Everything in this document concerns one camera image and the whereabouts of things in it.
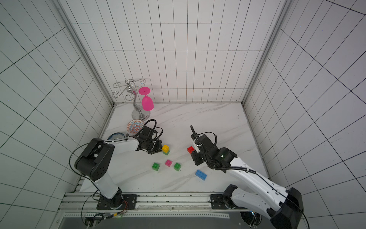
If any aluminium rail frame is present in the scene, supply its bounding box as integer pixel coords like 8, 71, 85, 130
59, 192, 255, 219

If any yellow lego cube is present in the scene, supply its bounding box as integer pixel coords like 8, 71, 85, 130
162, 145, 170, 152

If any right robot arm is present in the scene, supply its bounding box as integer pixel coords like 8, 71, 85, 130
191, 132, 304, 229

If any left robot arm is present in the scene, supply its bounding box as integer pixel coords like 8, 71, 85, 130
73, 127, 164, 202

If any blue long lego brick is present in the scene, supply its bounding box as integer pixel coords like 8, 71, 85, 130
195, 170, 207, 181

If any red patterned small bowl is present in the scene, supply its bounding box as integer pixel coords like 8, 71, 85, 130
126, 119, 144, 134

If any pink plastic wine glass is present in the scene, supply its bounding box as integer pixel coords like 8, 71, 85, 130
139, 87, 154, 111

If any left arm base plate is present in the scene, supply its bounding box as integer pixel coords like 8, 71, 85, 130
96, 194, 138, 210

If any blue patterned small plate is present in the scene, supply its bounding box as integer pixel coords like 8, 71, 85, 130
107, 132, 129, 142

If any pink lego cube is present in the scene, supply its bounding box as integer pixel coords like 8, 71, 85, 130
165, 160, 173, 167

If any silver glass hanger stand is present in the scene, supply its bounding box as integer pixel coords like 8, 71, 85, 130
112, 78, 151, 121

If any red long lego brick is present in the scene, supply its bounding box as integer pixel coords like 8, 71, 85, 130
187, 147, 195, 154

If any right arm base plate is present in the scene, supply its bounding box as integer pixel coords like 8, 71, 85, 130
210, 194, 237, 210

